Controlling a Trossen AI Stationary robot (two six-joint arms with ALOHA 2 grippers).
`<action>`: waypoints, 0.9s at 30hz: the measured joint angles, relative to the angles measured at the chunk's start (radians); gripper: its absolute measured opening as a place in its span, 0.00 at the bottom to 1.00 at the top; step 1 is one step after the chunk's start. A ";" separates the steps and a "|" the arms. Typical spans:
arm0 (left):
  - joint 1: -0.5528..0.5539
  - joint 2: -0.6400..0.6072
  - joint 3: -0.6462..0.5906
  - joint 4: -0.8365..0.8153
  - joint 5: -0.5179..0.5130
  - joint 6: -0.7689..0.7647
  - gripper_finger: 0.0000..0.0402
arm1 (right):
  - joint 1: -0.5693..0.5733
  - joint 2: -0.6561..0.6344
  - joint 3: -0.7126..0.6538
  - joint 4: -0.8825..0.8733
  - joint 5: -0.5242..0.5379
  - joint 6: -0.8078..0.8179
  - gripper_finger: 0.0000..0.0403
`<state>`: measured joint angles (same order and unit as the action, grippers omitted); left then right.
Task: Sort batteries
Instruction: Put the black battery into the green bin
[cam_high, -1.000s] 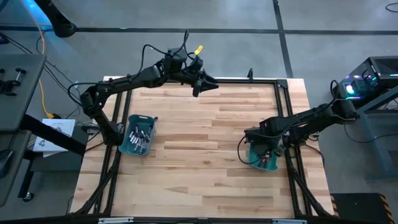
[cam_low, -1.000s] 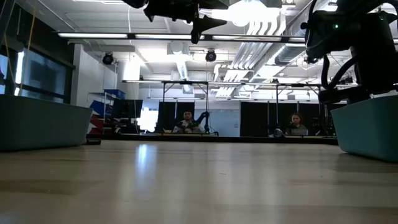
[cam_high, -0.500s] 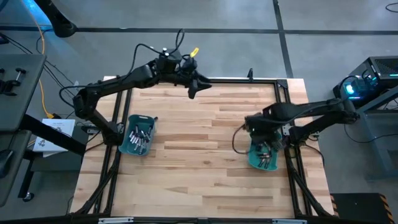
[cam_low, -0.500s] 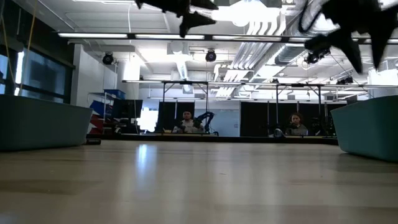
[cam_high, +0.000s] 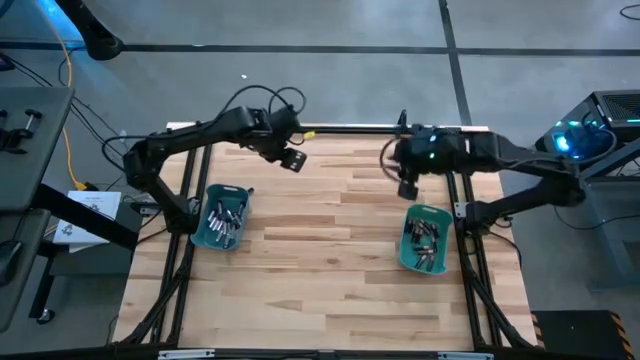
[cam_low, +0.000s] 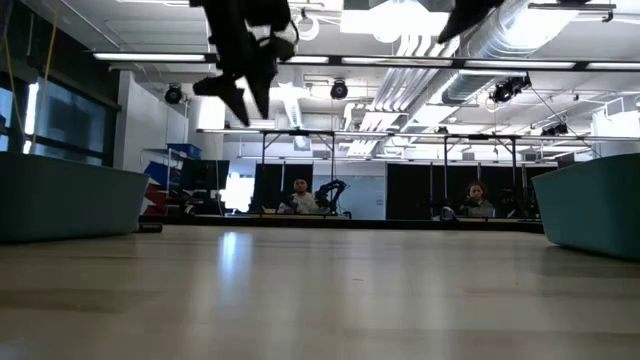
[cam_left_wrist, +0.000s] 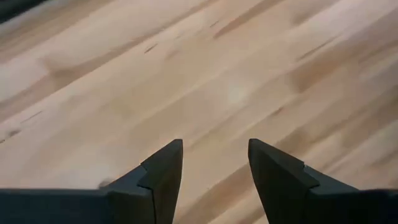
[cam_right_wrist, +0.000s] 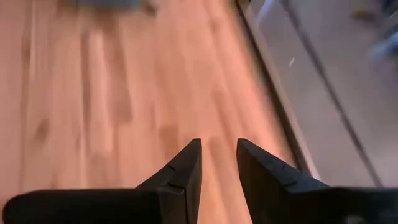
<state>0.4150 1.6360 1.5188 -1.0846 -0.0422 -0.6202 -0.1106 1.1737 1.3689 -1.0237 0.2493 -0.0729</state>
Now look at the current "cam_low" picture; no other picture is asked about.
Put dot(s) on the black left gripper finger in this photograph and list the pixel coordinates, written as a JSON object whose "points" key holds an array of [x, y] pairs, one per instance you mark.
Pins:
{"points": [[227, 92], [262, 90]]}

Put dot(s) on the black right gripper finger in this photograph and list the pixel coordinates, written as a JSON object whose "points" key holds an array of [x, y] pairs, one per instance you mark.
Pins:
{"points": [[467, 17]]}

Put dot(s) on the silver black Energizer battery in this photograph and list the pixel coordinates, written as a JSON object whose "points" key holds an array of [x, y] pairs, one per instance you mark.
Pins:
{"points": [[150, 228]]}

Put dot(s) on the teal plastic bin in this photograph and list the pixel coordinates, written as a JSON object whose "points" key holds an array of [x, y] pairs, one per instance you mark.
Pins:
{"points": [[65, 200], [595, 210]]}

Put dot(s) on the background black robot arm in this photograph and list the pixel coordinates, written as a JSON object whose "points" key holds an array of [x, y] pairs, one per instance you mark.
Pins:
{"points": [[330, 192]]}

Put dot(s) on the black ceiling speaker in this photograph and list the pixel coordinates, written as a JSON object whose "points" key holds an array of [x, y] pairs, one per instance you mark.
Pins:
{"points": [[173, 94], [339, 90]]}

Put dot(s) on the blue storage bin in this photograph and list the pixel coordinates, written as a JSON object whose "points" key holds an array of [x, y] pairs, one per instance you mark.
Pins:
{"points": [[184, 150]]}

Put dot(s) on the long ceiling light strip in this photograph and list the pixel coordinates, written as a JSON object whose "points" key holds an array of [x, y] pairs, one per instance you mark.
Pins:
{"points": [[400, 61]]}

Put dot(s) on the black ceiling spotlight cluster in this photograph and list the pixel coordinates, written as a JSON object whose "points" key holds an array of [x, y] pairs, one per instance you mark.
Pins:
{"points": [[554, 129], [510, 89]]}

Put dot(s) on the black computer monitor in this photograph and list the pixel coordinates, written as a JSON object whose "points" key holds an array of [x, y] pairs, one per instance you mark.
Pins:
{"points": [[205, 174]]}

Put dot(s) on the person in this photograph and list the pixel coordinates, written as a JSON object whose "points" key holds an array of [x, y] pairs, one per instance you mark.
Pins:
{"points": [[300, 200], [477, 202]]}

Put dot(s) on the silver ventilation duct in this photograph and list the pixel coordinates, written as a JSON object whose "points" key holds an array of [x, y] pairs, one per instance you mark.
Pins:
{"points": [[500, 45]]}

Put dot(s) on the black background rig frame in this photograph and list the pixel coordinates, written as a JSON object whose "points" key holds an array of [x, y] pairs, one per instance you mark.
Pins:
{"points": [[300, 133], [480, 136]]}

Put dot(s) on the black aluminium table frame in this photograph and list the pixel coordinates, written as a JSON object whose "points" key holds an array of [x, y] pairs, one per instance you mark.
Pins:
{"points": [[375, 223]]}

